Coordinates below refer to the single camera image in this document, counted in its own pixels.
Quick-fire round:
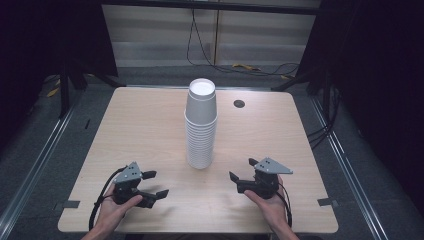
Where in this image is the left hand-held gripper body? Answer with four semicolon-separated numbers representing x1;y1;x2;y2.
111;161;158;210

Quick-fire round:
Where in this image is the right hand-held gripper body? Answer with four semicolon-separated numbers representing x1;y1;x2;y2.
236;157;295;201

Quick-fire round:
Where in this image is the person's left hand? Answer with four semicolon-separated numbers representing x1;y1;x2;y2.
95;182;144;232

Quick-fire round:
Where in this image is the grey tape strip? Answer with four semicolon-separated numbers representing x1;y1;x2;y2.
316;197;339;208
62;199;81;210

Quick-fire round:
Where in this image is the dark curtain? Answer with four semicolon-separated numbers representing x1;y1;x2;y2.
295;0;424;216
0;0;120;152

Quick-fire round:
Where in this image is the black hanging wall cable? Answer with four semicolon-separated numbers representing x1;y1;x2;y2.
185;8;301;78

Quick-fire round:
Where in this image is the stack of white paper cups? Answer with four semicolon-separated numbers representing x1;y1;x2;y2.
184;111;219;170

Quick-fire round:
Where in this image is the black horizontal frame bar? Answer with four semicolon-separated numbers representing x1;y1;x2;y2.
99;0;334;16

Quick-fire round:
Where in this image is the bundle of black floor cables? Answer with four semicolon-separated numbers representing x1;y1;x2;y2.
305;83;342;150

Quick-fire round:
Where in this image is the person's right hand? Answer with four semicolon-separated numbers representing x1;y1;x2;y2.
243;176;290;232

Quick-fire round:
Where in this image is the black metal stand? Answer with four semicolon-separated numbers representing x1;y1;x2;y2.
57;56;127;120
270;68;335;98

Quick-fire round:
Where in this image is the yellow floor tape scrap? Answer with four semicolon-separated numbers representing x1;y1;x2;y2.
231;62;262;72
45;86;61;99

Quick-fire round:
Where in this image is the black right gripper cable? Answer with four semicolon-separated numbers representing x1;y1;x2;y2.
275;181;294;229

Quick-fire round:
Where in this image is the metal floor rail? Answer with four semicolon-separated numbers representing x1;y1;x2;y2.
309;95;390;240
0;105;76;232

